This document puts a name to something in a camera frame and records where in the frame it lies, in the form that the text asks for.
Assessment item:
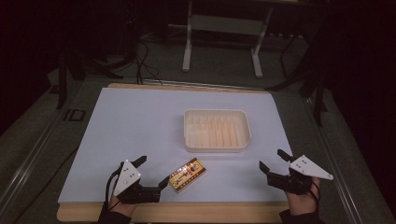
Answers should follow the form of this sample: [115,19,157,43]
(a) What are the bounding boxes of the person's left hand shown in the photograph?
[107,195,138,217]

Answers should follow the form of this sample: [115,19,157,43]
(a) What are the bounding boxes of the black stand legs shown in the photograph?
[266,29,330,127]

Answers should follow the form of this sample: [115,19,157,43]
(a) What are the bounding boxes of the yellow and red small box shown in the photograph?
[168,157,206,194]

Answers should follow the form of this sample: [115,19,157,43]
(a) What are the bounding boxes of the white plastic tray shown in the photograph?
[182,108,252,154]

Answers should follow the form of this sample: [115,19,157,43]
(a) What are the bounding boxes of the white metal stand frame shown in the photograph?
[181,0,276,79]

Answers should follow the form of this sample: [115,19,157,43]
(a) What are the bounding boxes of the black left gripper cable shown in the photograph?
[105,161,123,211]

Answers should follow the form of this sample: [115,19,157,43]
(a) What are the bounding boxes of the black floor cables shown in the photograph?
[134,39,163,86]

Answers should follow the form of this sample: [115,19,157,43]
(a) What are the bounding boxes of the pale blue table mat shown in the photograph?
[57,87,294,205]

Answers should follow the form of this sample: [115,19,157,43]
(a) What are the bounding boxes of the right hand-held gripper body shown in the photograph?
[266,154,334,196]

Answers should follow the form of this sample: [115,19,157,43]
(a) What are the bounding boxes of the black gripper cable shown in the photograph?
[105,161,123,211]
[310,179,322,203]

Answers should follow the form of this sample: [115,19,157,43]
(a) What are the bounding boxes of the person's right hand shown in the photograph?
[285,176,321,217]

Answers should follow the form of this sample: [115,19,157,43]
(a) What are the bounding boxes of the black upright post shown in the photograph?
[55,50,69,110]

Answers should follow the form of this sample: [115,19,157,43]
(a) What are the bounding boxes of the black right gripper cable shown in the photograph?
[310,179,322,203]

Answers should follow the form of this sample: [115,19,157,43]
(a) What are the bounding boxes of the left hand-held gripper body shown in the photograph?
[113,159,163,205]

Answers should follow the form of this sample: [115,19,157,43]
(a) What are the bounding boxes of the black floor bracket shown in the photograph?
[63,108,87,122]

